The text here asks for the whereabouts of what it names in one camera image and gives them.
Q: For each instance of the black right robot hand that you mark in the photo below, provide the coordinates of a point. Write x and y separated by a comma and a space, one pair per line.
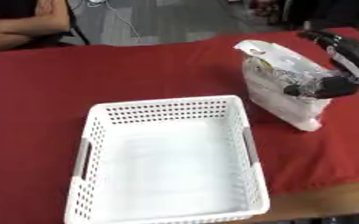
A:
330, 87

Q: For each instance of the white printed snack bag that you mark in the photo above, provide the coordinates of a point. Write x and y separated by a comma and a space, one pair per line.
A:
279, 87

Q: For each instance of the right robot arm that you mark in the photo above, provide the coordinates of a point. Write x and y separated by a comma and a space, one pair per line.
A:
347, 52

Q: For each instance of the person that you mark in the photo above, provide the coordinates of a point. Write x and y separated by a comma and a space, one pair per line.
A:
19, 23

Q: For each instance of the white perforated plastic basket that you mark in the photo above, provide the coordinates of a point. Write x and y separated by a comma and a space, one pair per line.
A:
167, 163

